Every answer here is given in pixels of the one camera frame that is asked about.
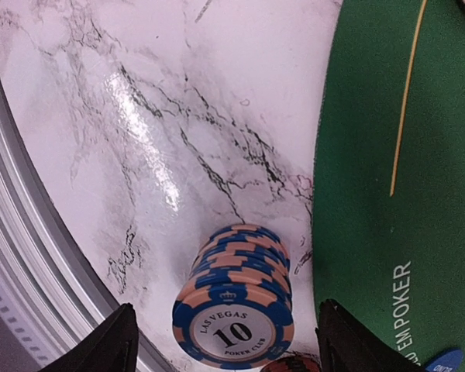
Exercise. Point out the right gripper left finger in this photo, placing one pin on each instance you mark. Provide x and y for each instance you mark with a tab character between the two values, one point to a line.
112	346

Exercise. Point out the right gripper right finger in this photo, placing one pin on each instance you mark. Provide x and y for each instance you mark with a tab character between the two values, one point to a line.
347	345

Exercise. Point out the brown chip stack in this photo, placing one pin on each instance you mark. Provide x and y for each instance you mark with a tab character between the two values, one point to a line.
292	364

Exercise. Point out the blue small blind button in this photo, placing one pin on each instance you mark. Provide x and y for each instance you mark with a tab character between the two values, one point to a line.
447	361

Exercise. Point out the round green poker mat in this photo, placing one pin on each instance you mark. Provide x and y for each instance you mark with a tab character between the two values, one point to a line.
389	191

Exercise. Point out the front aluminium rail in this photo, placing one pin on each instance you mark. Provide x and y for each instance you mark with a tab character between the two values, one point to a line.
52	297

